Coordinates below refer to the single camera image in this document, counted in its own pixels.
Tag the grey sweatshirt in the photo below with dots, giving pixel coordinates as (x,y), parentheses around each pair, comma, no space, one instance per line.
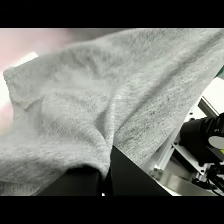
(100,93)

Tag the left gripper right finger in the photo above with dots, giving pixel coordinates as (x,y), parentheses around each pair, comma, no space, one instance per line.
(133,180)

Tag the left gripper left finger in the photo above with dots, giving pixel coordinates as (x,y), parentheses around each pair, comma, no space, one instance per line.
(76,183)

